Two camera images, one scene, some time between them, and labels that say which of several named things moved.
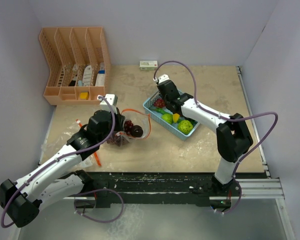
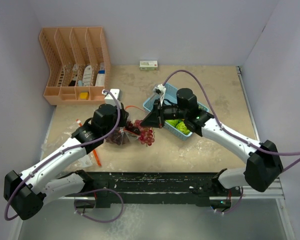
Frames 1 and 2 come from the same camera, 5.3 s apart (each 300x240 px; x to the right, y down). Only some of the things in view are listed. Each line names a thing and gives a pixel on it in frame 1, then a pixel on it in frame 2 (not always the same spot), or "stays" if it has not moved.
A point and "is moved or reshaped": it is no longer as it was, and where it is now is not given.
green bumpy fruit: (185, 126) stays
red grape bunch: (159, 103) is moved or reshaped
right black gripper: (175, 86) -> (155, 118)
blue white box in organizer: (100, 79) stays
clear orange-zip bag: (137, 126) stays
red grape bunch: (119, 140) stays
